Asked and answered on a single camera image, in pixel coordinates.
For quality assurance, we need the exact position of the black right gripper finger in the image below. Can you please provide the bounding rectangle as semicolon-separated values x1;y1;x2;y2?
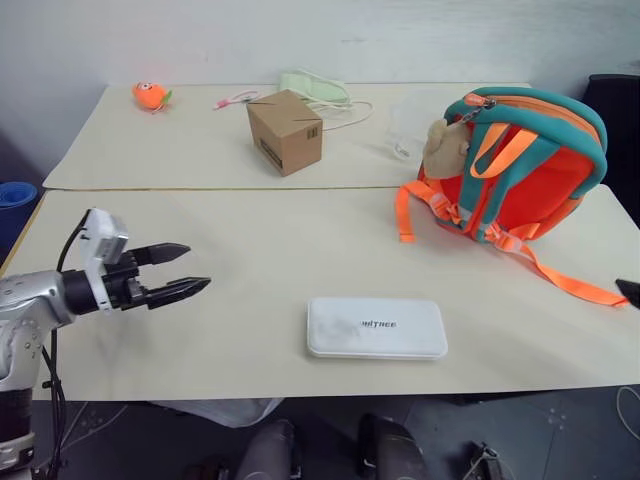
615;278;640;309

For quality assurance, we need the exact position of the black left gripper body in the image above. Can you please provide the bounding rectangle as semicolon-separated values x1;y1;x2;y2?
103;249;151;312

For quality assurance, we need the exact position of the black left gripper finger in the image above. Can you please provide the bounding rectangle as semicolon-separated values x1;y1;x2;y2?
130;242;193;268
144;276;213;311

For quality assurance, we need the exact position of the orange and teal backpack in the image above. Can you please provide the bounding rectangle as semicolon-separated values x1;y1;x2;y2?
394;86;631;308

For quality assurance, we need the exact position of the white rectangular case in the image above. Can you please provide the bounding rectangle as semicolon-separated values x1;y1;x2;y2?
305;296;449;361

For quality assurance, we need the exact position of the white plastic bag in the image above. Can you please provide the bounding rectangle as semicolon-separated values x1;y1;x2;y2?
148;397;282;428

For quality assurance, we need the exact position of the blue round object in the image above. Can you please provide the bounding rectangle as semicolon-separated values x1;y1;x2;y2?
0;181;39;222

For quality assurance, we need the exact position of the black chair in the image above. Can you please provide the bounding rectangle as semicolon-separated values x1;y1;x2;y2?
581;73;640;202

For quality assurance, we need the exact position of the orange plush fruit toy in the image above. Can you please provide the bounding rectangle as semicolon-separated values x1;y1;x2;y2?
131;81;174;113

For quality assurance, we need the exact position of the brown cardboard box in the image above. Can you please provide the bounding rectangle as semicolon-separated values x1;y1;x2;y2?
245;89;324;178

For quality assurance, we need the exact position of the light green pouch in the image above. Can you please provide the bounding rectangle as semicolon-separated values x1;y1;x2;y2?
278;71;352;107

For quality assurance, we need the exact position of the dark metal floor object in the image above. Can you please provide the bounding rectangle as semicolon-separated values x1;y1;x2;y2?
466;439;507;480

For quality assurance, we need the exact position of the brown plush toy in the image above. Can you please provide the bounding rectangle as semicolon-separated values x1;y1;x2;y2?
423;118;472;180

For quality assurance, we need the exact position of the clear plastic bag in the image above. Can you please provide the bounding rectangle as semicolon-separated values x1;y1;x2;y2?
377;93;447;162

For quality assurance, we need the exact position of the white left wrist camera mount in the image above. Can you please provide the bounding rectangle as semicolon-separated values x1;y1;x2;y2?
77;208;129;312

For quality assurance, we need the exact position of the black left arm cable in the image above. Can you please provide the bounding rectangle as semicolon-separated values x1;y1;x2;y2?
30;218;90;480

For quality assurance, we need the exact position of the white floor cable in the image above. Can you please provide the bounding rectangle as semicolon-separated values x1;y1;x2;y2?
614;385;640;437

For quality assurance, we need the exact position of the pink cable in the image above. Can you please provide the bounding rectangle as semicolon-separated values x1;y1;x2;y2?
214;90;264;112

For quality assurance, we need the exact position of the white cord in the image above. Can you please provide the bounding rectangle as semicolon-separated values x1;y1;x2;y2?
297;68;376;133

